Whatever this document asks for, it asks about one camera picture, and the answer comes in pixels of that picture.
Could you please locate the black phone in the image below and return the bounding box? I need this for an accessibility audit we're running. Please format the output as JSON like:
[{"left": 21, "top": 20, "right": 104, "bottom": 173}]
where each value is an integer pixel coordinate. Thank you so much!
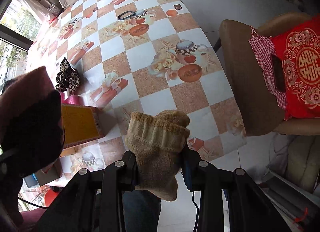
[{"left": 271, "top": 55, "right": 286, "bottom": 93}]

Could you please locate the black cable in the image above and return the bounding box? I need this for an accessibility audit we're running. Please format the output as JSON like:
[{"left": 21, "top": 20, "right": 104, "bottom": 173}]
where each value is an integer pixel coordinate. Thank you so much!
[{"left": 191, "top": 191, "right": 200, "bottom": 232}]

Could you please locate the pink patterned carton box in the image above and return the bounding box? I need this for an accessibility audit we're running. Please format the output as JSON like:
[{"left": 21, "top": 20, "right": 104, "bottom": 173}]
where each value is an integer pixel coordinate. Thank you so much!
[{"left": 61, "top": 104, "right": 105, "bottom": 149}]

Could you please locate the red gingham cloth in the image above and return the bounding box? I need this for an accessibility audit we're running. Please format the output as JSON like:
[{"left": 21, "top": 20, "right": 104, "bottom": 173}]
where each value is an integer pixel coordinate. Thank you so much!
[{"left": 248, "top": 27, "right": 287, "bottom": 110}]

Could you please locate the brown upholstered armchair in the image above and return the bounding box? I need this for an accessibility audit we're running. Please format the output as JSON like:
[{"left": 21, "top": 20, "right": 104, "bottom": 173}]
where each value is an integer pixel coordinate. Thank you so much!
[{"left": 213, "top": 11, "right": 320, "bottom": 137}]

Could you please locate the black hair tie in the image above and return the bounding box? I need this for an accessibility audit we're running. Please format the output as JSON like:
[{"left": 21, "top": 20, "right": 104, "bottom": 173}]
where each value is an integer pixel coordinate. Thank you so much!
[{"left": 117, "top": 10, "right": 137, "bottom": 21}]

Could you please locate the beige knit sock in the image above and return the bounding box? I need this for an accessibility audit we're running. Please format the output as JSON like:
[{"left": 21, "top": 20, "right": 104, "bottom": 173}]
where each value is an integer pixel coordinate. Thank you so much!
[{"left": 125, "top": 110, "right": 190, "bottom": 202}]

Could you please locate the red plastic chair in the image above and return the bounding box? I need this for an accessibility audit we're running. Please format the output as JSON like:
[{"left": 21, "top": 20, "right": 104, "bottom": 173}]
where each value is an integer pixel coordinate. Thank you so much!
[{"left": 44, "top": 188, "right": 60, "bottom": 207}]

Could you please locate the leopard print scrunchie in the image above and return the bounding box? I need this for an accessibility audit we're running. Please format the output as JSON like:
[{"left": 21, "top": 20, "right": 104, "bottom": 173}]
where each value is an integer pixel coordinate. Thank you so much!
[{"left": 55, "top": 58, "right": 81, "bottom": 94}]

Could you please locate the pink sponge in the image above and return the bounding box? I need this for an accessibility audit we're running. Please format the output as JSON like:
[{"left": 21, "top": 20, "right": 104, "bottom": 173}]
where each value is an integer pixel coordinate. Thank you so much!
[{"left": 60, "top": 92, "right": 85, "bottom": 106}]

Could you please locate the red embroidered cushion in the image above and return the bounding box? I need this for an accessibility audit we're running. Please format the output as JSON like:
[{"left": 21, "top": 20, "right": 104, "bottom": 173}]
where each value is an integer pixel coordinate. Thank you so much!
[{"left": 271, "top": 15, "right": 319, "bottom": 120}]

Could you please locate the checkered patterned tablecloth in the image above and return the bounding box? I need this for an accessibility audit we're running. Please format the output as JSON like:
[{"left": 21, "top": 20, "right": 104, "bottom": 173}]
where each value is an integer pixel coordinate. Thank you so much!
[{"left": 28, "top": 0, "right": 247, "bottom": 178}]

